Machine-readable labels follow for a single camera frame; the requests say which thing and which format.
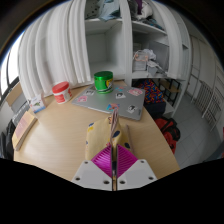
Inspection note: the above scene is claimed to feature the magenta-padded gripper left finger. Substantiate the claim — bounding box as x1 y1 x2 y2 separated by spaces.
70 143 114 192

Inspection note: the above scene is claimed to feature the black metal frame stool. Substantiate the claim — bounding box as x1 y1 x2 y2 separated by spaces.
159 78 183 106

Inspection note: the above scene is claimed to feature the small white printed card box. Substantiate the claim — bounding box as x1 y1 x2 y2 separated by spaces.
28 93 48 114

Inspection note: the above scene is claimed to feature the white curtain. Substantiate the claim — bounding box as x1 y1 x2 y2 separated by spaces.
18 0 93 100

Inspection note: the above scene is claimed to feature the white ribbed radiator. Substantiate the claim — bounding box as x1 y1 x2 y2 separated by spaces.
11 101 31 126

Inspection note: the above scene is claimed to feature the black bag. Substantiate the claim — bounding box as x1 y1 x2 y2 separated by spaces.
0 119 16 160

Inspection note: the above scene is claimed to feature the yellow fish-print towel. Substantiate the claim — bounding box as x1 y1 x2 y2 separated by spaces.
84 108 136 162

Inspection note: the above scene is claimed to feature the colourful patterned bag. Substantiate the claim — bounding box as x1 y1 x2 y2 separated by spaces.
137 78 166 105

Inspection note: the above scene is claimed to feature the grey laptop with stickers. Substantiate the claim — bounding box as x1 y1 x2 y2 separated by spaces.
71 83 146 121

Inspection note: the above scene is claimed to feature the red and black backpack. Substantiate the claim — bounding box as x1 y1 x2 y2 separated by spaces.
154 116 181 155

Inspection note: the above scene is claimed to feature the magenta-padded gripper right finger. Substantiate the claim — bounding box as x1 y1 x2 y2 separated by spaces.
115 143 159 192

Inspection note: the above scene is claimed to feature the white shelf unit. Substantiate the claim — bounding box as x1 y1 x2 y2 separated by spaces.
84 0 193 118

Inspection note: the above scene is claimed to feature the brown cardboard box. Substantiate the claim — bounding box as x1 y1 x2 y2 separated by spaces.
4 83 25 106

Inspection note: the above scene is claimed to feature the window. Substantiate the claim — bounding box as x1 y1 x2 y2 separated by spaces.
0 31 26 101

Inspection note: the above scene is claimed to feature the white jar with red lid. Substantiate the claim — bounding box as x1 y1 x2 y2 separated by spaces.
51 81 73 105

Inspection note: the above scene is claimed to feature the green round tin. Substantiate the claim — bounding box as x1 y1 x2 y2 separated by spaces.
93 70 114 95

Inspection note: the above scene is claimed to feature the white wall radiator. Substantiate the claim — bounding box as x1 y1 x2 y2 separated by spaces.
193 79 224 132

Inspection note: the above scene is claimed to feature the yellow and pink book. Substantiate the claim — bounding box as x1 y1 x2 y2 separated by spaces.
12 111 38 152

